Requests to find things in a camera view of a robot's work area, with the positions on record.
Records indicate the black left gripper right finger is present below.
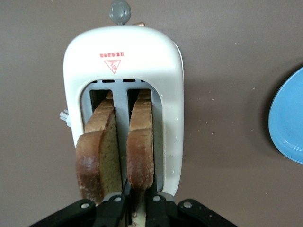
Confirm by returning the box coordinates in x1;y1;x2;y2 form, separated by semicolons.
144;180;238;227

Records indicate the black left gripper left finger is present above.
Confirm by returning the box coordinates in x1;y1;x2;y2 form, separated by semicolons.
28;179;131;227

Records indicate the brown bread slice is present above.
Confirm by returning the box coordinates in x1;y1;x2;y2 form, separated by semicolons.
75;91;124;206
126;89;156;227

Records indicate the blue plate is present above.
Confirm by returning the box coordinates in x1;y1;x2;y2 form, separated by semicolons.
268;66;303;165

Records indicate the white toaster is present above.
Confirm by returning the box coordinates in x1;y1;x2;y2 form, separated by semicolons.
59;0;185;201

